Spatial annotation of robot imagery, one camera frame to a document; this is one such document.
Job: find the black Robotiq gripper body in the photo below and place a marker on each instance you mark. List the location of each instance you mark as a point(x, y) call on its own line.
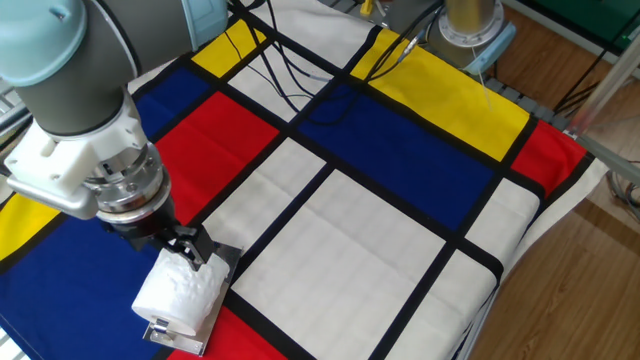
point(140, 225)

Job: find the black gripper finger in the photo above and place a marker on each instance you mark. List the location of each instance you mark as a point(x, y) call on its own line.
point(200, 247)

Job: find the white toilet paper roll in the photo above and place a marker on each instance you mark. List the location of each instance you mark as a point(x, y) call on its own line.
point(180, 295)

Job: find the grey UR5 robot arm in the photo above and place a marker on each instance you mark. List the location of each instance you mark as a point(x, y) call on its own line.
point(75, 75)

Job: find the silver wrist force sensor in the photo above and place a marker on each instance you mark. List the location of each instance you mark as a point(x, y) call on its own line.
point(130, 190)

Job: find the Mondrian pattern table cloth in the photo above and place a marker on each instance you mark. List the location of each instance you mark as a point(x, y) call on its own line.
point(350, 260)

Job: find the yellow plastic clip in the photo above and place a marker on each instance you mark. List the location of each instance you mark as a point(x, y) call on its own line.
point(367, 7)

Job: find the green floor mat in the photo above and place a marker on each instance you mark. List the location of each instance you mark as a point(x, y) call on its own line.
point(575, 12)

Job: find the silver vented camera box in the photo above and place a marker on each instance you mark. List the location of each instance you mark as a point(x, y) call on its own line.
point(60, 202)

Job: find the white printed wrist bracket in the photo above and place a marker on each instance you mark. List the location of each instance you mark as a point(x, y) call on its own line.
point(65, 155)

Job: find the aluminium frame rail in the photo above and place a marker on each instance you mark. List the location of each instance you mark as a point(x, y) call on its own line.
point(615, 162)

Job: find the aluminium frame post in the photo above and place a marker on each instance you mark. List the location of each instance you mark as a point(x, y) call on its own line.
point(607, 85)

